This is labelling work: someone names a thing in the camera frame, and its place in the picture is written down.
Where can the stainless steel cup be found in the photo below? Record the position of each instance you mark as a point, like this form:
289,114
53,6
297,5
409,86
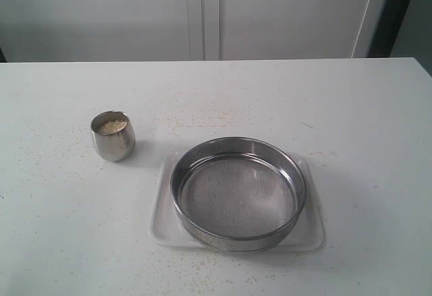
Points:
114,147

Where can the round steel mesh sieve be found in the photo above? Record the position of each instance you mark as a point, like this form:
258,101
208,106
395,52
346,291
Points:
238,194

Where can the yellow and white grain mixture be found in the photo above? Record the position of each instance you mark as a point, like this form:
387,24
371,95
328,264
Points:
111,127

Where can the clear plastic tray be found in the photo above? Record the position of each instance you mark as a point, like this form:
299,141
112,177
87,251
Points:
166,229

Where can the white cabinet doors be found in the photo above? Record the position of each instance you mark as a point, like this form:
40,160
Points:
180,30

